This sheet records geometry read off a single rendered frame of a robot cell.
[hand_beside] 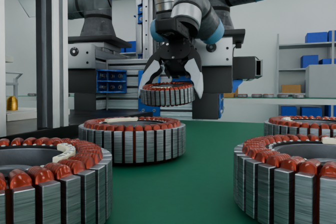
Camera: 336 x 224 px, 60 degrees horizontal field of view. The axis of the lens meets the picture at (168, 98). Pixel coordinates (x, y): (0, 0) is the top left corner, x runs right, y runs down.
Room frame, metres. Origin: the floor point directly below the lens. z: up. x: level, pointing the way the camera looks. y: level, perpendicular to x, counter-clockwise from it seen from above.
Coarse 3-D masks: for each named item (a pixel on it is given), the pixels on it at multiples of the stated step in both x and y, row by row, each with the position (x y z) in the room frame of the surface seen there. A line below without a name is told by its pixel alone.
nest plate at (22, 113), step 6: (18, 108) 0.60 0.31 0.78; (24, 108) 0.60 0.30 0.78; (30, 108) 0.60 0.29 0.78; (6, 114) 0.46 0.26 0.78; (12, 114) 0.47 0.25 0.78; (18, 114) 0.48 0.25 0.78; (24, 114) 0.49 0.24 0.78; (30, 114) 0.51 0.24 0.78; (36, 114) 0.52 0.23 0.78; (6, 120) 0.46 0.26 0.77; (12, 120) 0.47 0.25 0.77
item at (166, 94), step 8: (144, 88) 0.57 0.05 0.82; (152, 88) 0.56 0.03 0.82; (160, 88) 0.56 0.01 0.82; (168, 88) 0.55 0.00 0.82; (176, 88) 0.55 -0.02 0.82; (184, 88) 0.56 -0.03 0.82; (192, 88) 0.58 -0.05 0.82; (144, 96) 0.57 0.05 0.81; (152, 96) 0.55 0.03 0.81; (160, 96) 0.55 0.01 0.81; (168, 96) 0.54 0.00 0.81; (176, 96) 0.55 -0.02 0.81; (184, 96) 0.56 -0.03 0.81; (192, 96) 0.57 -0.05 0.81; (144, 104) 0.59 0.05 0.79; (152, 104) 0.55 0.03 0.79; (160, 104) 0.57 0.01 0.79; (168, 104) 0.55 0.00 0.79; (176, 104) 0.55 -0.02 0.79
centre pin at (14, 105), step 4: (12, 96) 0.56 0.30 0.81; (8, 100) 0.55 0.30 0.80; (12, 100) 0.55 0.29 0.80; (16, 100) 0.56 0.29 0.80; (8, 104) 0.55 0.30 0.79; (12, 104) 0.55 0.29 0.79; (16, 104) 0.56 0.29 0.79; (8, 108) 0.55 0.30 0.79; (12, 108) 0.55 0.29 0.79; (16, 108) 0.56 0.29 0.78
